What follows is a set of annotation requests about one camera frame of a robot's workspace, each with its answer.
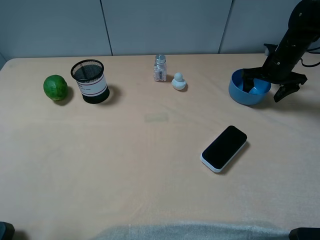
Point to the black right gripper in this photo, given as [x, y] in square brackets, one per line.
[278, 69]

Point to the blue plastic bowl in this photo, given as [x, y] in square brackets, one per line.
[256, 94]

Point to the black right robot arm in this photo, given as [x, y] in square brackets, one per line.
[303, 30]

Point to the black object bottom right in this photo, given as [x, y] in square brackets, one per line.
[305, 233]

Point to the black object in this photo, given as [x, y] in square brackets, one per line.
[305, 233]
[7, 231]

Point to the black object bottom left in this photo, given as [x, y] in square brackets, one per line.
[7, 231]

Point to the black smartphone white case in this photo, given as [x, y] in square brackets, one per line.
[223, 149]

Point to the small white duck figurine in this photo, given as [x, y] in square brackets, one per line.
[178, 82]

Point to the clear glass shaker bottle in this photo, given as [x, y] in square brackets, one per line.
[160, 68]

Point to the black mesh pen holder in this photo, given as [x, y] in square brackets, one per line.
[90, 78]

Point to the green round fruit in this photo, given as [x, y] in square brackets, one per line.
[55, 87]

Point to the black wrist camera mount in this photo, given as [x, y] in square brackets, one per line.
[269, 48]

